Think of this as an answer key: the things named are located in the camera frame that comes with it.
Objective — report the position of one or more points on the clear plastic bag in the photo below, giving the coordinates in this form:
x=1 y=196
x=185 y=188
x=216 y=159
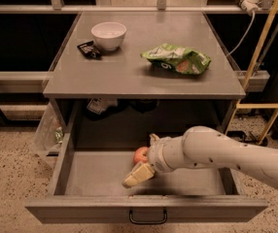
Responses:
x=49 y=134

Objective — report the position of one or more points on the green chip bag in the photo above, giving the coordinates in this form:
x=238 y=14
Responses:
x=182 y=60

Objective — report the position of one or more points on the grey counter cabinet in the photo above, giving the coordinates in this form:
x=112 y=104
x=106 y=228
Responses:
x=124 y=73

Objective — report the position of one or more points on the white power strip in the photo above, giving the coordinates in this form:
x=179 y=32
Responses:
x=248 y=6

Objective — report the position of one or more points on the red apple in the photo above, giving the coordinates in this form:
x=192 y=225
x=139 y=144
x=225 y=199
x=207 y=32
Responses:
x=140 y=155

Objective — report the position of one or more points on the black drawer handle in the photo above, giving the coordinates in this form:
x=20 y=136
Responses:
x=148 y=217

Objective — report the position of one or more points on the grey open drawer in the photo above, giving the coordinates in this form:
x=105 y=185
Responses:
x=96 y=155

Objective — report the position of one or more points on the white ceramic bowl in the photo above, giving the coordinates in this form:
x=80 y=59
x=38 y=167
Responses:
x=108 y=35

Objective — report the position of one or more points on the white label tag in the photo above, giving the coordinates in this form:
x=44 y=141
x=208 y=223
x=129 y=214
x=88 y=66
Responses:
x=99 y=105

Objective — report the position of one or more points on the black snack packet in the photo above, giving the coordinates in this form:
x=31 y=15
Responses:
x=89 y=50

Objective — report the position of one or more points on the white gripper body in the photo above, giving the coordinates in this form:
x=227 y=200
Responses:
x=156 y=155

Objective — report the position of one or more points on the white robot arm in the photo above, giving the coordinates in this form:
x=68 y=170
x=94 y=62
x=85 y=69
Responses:
x=203 y=147

